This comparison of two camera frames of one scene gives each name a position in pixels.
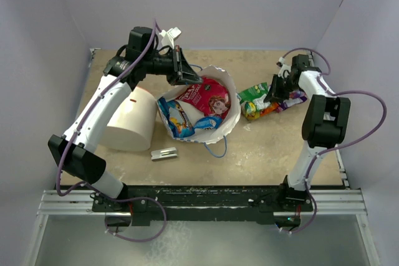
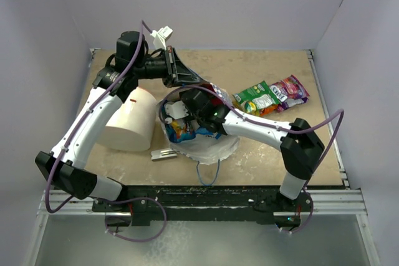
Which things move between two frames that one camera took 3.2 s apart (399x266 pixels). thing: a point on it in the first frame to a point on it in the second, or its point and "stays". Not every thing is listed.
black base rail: x=202 y=203 stays
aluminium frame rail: x=78 y=202 stays
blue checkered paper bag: x=229 y=124 to x=205 y=149
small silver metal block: x=166 y=153 stays
